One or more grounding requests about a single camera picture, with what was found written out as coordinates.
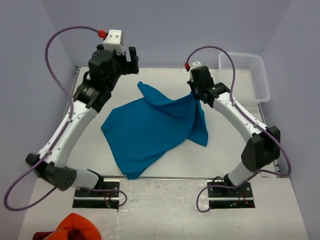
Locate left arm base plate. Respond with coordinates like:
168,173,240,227
72,189,120,210

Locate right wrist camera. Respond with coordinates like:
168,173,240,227
184,61,202,72

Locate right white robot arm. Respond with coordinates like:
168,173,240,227
187,62,281,197

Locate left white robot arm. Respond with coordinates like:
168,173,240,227
25,45,139,197

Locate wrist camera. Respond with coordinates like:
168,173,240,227
98,29,125,55
184,61,202,72

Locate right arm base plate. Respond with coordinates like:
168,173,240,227
207,182,256,210

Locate blue t shirt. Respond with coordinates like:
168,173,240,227
100,82,209,180

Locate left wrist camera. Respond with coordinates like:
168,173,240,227
98,29,125,55

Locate white plastic basket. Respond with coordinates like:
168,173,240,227
229,52,271,106

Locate orange t shirt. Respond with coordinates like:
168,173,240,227
49,213,102,240

